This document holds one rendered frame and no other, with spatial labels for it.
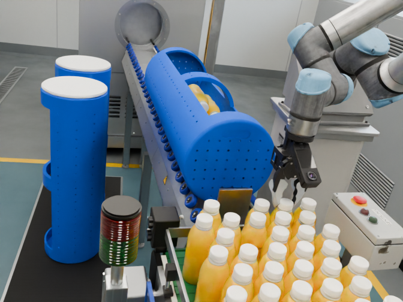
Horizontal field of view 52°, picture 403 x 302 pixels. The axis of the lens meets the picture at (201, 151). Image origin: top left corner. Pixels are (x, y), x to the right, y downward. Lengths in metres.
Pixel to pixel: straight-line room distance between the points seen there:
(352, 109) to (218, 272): 0.90
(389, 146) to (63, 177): 2.10
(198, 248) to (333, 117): 0.78
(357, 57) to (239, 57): 5.14
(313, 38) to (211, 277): 0.63
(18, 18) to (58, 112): 4.62
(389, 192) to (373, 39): 1.71
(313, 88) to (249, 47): 5.56
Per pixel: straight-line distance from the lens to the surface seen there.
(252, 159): 1.23
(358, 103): 1.61
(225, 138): 1.17
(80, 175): 1.95
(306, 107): 0.99
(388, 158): 3.05
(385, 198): 3.06
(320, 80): 0.98
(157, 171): 1.62
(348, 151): 1.60
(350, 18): 1.11
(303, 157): 1.03
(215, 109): 1.55
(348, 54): 1.46
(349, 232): 1.14
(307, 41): 1.10
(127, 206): 0.67
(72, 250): 2.19
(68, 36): 6.31
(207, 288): 0.92
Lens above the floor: 1.63
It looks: 25 degrees down
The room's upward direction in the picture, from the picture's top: 9 degrees clockwise
